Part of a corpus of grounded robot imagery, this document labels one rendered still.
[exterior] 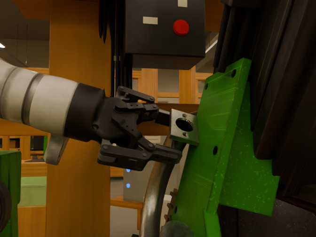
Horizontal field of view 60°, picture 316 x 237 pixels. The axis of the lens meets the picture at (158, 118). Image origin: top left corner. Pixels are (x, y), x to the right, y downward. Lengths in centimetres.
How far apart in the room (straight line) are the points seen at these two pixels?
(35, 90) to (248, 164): 26
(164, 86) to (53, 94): 1026
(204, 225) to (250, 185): 7
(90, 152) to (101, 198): 11
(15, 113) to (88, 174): 32
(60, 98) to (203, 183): 20
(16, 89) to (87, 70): 32
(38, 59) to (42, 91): 1070
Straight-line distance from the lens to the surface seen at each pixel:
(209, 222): 29
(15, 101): 37
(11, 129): 77
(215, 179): 30
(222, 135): 30
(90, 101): 35
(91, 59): 67
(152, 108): 40
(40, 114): 36
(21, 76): 37
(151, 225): 42
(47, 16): 83
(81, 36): 69
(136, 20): 59
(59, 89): 36
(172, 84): 1065
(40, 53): 1110
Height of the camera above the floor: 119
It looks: 3 degrees up
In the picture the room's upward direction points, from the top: straight up
